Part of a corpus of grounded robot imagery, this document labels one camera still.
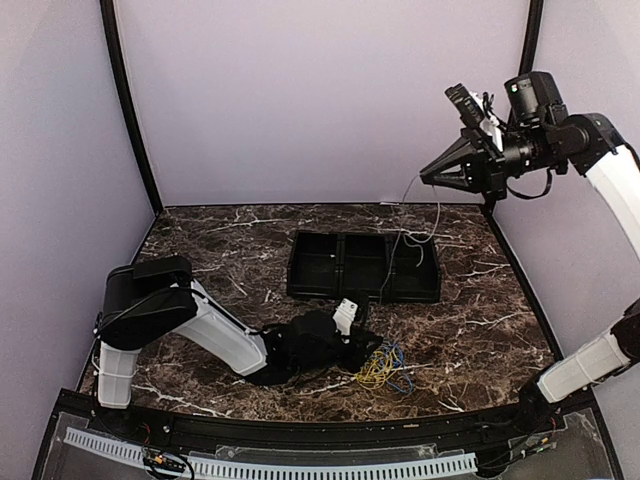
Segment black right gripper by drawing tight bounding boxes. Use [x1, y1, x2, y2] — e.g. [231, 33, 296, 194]
[422, 123, 566, 201]

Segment grey cable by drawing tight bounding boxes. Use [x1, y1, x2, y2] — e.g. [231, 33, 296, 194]
[378, 174, 442, 304]

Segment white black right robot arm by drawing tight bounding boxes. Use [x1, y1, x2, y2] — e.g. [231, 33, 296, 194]
[419, 72, 639, 434]

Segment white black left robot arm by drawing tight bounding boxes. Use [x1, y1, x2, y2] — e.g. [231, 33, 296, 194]
[94, 255, 383, 436]

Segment black middle storage bin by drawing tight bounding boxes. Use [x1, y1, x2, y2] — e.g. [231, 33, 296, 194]
[342, 233, 389, 300]

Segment yellow cable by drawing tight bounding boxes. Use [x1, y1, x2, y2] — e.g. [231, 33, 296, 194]
[352, 347, 406, 391]

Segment blue cable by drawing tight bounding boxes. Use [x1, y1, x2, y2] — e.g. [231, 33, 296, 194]
[379, 339, 416, 394]

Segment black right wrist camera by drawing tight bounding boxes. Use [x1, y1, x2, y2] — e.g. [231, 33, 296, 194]
[445, 83, 502, 144]

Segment white slotted cable duct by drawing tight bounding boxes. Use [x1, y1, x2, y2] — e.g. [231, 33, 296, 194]
[64, 427, 477, 479]

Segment black front table rail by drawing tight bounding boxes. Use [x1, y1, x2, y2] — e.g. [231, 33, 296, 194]
[54, 387, 596, 459]

